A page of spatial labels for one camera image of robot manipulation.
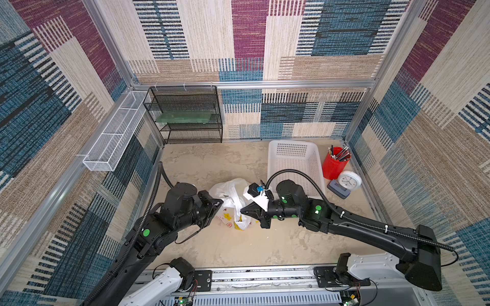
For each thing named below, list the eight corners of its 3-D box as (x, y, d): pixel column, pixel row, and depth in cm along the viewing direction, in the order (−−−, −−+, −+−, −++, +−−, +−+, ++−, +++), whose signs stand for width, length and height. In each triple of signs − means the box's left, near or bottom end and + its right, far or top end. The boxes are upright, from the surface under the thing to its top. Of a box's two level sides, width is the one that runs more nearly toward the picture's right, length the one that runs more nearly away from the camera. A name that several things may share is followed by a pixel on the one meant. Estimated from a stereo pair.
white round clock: (341, 190, 98) (347, 182, 92) (337, 178, 102) (342, 169, 97) (357, 190, 98) (364, 182, 92) (352, 178, 102) (358, 169, 97)
